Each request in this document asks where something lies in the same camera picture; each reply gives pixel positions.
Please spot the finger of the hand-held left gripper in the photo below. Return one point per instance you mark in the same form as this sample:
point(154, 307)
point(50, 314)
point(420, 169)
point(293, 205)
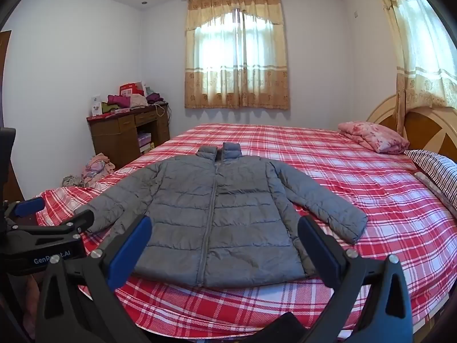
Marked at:
point(68, 223)
point(30, 207)

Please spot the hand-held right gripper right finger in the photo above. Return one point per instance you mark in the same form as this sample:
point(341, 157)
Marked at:
point(317, 250)

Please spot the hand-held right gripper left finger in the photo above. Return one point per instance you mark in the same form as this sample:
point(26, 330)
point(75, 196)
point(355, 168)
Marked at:
point(130, 250)

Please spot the grey puffer jacket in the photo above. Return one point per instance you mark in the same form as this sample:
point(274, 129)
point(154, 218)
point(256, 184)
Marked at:
point(232, 221)

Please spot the pile of pink clothes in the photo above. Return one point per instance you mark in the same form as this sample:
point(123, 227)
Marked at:
point(98, 168)

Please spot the maroon folded clothes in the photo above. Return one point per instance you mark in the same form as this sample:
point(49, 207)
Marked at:
point(118, 100)

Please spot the beige folded clothes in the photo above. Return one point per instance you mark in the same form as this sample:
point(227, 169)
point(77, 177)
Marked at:
point(138, 100)

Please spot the purple folded clothes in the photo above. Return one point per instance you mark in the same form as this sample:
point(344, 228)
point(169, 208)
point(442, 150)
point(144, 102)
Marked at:
point(154, 97)

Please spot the red plaid bed sheet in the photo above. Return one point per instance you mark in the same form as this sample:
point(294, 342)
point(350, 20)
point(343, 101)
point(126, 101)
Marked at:
point(357, 193)

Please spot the brown wooden desk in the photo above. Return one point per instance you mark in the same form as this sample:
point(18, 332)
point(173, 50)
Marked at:
point(110, 139)

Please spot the boxes in desk recess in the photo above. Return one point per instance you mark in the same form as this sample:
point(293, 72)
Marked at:
point(144, 143)

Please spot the white card box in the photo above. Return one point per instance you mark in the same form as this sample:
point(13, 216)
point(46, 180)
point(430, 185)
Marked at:
point(96, 105)

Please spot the green folded cloth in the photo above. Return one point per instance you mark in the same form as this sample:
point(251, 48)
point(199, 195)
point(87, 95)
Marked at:
point(109, 108)

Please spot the pink floral folded blanket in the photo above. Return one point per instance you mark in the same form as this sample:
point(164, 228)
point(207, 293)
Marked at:
point(375, 137)

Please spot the striped pillow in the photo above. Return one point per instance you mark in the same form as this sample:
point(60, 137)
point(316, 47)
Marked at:
point(435, 171)

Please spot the red cardboard box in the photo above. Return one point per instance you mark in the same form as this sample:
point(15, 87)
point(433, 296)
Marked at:
point(130, 89)

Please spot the brown wooden door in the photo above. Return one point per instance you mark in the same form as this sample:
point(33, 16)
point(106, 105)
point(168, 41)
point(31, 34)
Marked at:
point(4, 53)

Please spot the wooden bed headboard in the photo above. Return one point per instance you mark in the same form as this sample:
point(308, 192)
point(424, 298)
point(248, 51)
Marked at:
point(428, 128)

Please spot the beige floral window curtain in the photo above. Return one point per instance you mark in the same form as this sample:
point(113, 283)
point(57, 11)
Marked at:
point(200, 89)

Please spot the beige floral side curtain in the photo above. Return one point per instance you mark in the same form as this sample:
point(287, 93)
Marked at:
point(421, 60)

